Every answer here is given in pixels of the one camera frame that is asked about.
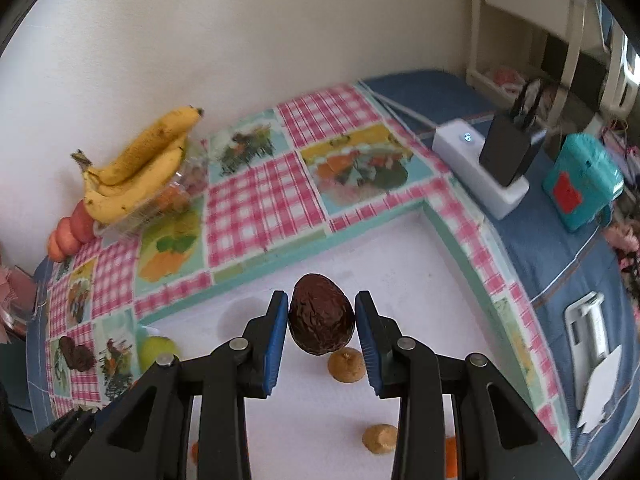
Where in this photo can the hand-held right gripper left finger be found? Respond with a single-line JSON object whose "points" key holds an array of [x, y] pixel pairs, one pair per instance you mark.
{"points": [[276, 342]]}

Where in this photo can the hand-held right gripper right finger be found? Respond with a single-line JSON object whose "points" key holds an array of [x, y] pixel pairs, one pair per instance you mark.
{"points": [[368, 347]]}

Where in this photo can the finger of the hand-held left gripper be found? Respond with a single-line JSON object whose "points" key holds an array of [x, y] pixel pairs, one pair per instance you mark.
{"points": [[72, 432]]}

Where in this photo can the small round brown fruit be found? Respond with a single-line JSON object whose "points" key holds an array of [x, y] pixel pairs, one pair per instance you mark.
{"points": [[379, 440], [346, 367]]}

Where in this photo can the white tray with teal rim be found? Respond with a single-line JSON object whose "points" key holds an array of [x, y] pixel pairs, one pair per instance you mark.
{"points": [[360, 250]]}

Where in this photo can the green apple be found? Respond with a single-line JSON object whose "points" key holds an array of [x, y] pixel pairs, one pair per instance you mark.
{"points": [[159, 352]]}

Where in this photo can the pink wrapped bouquet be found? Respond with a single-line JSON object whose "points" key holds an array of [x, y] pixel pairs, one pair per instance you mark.
{"points": [[15, 305]]}

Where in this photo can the clear plastic container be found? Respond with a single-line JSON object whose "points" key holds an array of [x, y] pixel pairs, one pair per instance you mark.
{"points": [[165, 210]]}

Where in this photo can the cluster of cherry tomatoes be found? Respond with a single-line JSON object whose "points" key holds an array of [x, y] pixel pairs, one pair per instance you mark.
{"points": [[175, 195]]}

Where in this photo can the small red apple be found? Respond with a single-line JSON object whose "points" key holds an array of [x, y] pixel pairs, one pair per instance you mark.
{"points": [[56, 249]]}

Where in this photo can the blue denim table cover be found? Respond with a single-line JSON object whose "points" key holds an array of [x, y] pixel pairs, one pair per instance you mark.
{"points": [[545, 265]]}

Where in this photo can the medium red apple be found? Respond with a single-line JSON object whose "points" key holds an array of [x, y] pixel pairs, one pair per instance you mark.
{"points": [[66, 235]]}

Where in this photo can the white power strip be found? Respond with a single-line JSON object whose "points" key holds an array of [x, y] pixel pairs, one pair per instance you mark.
{"points": [[465, 170]]}

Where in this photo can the short yellow banana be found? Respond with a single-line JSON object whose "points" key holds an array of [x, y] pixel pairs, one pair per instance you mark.
{"points": [[135, 190]]}

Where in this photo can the white phone stand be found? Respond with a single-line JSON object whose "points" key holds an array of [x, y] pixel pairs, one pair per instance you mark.
{"points": [[592, 340]]}

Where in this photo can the long spotted yellow banana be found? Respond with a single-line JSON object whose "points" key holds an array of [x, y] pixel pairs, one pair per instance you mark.
{"points": [[150, 147]]}

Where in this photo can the black charger plug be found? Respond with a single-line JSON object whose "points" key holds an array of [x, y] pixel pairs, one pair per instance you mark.
{"points": [[507, 150]]}

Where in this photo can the teal box with red label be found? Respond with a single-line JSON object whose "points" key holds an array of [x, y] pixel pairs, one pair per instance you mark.
{"points": [[582, 180]]}

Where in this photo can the pink artificial flowers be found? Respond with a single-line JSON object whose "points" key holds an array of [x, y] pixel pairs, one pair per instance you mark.
{"points": [[627, 260]]}

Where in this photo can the white lattice screen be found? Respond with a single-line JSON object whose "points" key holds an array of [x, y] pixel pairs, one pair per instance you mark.
{"points": [[625, 70]]}

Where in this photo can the white wooden chair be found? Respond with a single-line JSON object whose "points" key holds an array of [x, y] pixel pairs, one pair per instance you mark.
{"points": [[530, 5]]}

